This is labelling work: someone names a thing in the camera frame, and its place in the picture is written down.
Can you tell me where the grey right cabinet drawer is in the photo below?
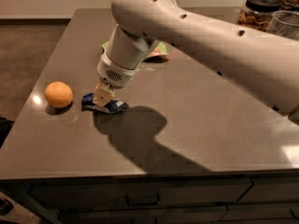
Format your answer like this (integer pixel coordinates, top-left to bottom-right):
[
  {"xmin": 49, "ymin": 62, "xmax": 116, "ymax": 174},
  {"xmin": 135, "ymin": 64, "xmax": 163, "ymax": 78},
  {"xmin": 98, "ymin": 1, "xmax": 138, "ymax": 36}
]
[{"xmin": 239, "ymin": 177, "xmax": 299, "ymax": 203}]

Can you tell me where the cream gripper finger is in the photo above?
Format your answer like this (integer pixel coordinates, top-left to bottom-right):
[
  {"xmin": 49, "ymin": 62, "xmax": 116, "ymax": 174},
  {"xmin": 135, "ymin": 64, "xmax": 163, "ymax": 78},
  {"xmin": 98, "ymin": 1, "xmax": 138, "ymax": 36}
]
[{"xmin": 93, "ymin": 82, "xmax": 115, "ymax": 106}]

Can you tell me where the glass jar with black lid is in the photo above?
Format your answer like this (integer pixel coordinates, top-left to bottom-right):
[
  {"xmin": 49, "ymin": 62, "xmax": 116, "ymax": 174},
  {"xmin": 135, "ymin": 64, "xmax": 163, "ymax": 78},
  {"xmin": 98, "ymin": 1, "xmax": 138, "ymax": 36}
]
[{"xmin": 237, "ymin": 0, "xmax": 282, "ymax": 32}]

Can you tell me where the blue rxbar blueberry wrapper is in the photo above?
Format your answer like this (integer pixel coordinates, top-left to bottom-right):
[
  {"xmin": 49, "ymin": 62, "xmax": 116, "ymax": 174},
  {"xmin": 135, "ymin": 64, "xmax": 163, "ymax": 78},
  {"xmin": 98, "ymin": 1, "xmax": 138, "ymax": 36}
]
[{"xmin": 80, "ymin": 91, "xmax": 129, "ymax": 115}]

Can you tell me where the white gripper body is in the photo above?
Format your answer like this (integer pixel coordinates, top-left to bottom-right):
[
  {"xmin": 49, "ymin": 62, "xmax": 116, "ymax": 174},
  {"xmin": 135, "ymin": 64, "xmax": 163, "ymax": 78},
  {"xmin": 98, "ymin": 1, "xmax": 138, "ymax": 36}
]
[{"xmin": 97, "ymin": 52, "xmax": 136, "ymax": 89}]

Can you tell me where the orange fruit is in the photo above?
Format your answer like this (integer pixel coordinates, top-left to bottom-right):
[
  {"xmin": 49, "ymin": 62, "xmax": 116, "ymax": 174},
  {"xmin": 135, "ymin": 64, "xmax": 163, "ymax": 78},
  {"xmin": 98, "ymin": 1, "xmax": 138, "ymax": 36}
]
[{"xmin": 45, "ymin": 81, "xmax": 73, "ymax": 108}]

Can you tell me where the grey cabinet drawer with handle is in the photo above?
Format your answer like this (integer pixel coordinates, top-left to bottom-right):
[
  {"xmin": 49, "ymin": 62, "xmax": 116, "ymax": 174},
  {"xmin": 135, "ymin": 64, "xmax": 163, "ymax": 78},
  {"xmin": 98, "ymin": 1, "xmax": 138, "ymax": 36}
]
[{"xmin": 31, "ymin": 179, "xmax": 251, "ymax": 210}]

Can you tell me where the green snack chip bag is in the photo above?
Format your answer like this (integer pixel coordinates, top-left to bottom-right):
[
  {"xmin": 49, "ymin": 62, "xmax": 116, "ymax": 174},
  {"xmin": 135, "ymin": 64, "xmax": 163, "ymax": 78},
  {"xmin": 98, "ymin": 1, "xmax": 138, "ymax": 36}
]
[{"xmin": 101, "ymin": 42, "xmax": 168, "ymax": 61}]

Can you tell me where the clear glass cup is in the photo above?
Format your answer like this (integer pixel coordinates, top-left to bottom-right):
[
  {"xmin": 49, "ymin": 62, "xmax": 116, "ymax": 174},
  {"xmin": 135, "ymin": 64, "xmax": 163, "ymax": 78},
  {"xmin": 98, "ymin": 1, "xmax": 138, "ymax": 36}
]
[{"xmin": 266, "ymin": 10, "xmax": 299, "ymax": 41}]

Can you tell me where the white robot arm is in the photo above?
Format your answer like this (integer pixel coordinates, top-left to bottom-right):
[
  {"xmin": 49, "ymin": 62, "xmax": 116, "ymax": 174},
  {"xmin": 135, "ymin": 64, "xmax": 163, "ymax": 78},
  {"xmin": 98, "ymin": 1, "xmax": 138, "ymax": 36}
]
[{"xmin": 93, "ymin": 0, "xmax": 299, "ymax": 119}]

